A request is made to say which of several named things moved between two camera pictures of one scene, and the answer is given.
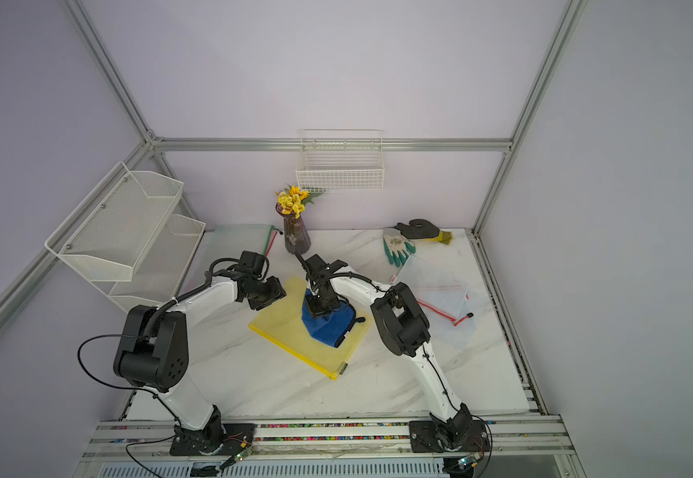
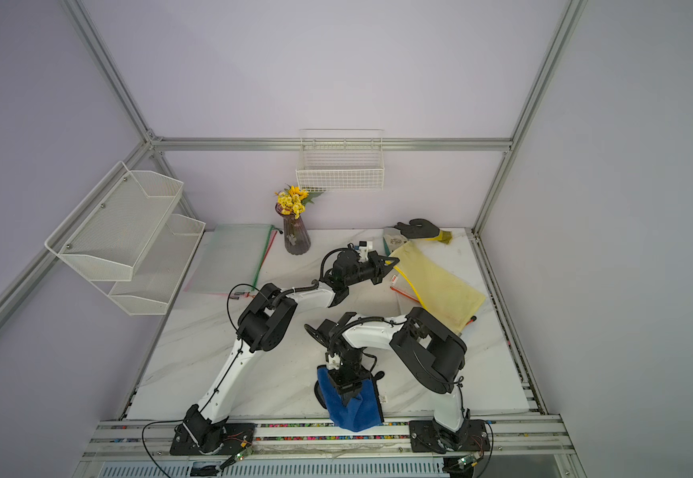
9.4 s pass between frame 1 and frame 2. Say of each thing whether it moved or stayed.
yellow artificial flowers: stayed
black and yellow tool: stayed
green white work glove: stayed
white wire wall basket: stayed
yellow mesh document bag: moved
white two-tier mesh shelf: stayed
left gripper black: moved
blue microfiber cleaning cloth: moved
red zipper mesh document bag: moved
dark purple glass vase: stayed
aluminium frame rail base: stayed
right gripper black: moved
